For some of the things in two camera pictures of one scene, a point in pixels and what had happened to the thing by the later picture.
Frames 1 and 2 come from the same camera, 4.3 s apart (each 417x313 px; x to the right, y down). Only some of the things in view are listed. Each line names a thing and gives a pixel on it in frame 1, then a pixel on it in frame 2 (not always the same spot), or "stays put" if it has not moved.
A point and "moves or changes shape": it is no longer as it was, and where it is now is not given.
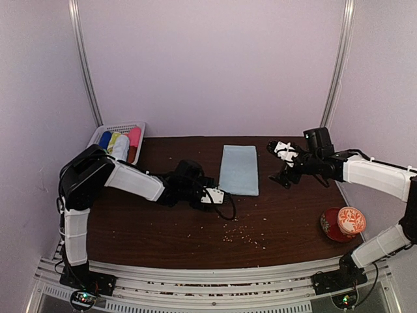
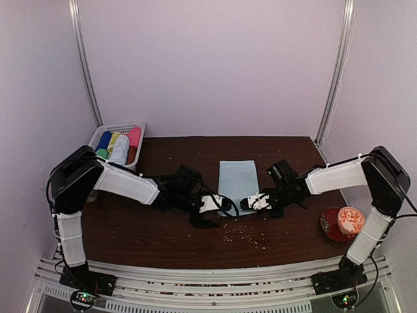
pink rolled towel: x=134 y=135 stays put
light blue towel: x=238 y=174 moves or changes shape
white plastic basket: x=122 y=128 stays put
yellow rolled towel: x=114 y=138 stays put
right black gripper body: x=311 y=166 → x=284 y=197
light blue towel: x=120 y=147 stays put
